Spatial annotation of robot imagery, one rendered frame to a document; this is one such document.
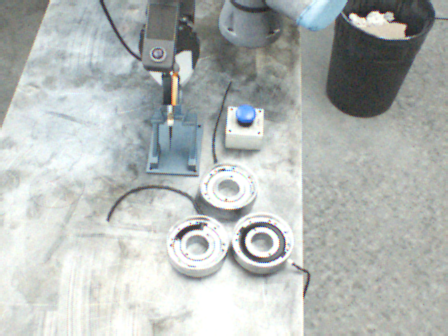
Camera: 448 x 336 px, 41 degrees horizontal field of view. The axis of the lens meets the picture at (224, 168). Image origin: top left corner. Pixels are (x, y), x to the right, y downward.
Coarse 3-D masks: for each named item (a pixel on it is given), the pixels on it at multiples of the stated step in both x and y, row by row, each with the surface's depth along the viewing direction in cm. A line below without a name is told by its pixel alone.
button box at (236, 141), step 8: (232, 112) 117; (232, 120) 116; (256, 120) 116; (232, 128) 115; (240, 128) 115; (248, 128) 115; (256, 128) 115; (232, 136) 115; (240, 136) 114; (248, 136) 114; (256, 136) 114; (232, 144) 117; (240, 144) 116; (248, 144) 116; (256, 144) 116
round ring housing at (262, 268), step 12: (252, 216) 104; (264, 216) 105; (276, 216) 104; (264, 228) 104; (288, 228) 103; (252, 240) 104; (264, 240) 105; (276, 240) 102; (288, 240) 102; (240, 252) 101; (252, 252) 101; (264, 252) 101; (288, 252) 100; (240, 264) 101; (252, 264) 98; (264, 264) 98; (276, 264) 98
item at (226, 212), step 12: (216, 168) 111; (228, 168) 111; (240, 168) 111; (204, 180) 109; (216, 180) 109; (228, 180) 110; (240, 180) 110; (252, 180) 110; (204, 192) 107; (216, 192) 108; (240, 192) 108; (252, 192) 108; (204, 204) 108; (216, 204) 105; (252, 204) 107; (228, 216) 106
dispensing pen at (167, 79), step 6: (174, 66) 100; (174, 72) 100; (168, 78) 98; (168, 84) 99; (168, 90) 99; (168, 96) 99; (162, 102) 100; (168, 102) 100; (168, 108) 102; (174, 108) 102; (168, 114) 102; (174, 114) 103; (168, 120) 103
